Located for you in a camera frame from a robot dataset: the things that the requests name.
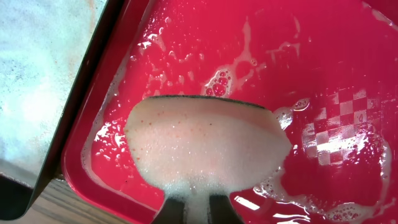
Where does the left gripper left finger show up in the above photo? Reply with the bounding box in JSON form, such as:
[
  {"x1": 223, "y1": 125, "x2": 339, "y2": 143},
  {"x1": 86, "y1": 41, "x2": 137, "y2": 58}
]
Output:
[{"x1": 151, "y1": 198, "x2": 186, "y2": 224}]

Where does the black tray with soapy water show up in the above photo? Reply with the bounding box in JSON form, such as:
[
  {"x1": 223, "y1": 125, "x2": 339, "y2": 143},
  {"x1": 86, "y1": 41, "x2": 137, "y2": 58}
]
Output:
[{"x1": 1, "y1": 0, "x2": 124, "y2": 221}]

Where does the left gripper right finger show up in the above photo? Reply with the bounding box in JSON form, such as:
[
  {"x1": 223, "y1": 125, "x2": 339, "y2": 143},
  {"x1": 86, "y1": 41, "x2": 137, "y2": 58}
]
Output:
[{"x1": 208, "y1": 195, "x2": 244, "y2": 224}]

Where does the red plastic tray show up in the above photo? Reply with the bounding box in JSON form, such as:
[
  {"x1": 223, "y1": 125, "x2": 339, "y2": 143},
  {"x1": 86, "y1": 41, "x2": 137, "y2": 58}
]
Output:
[{"x1": 62, "y1": 1, "x2": 397, "y2": 223}]

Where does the pink sponge with green scourer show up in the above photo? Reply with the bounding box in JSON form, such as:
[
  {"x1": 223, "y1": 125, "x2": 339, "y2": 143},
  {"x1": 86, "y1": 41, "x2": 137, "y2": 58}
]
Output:
[{"x1": 123, "y1": 94, "x2": 293, "y2": 200}]

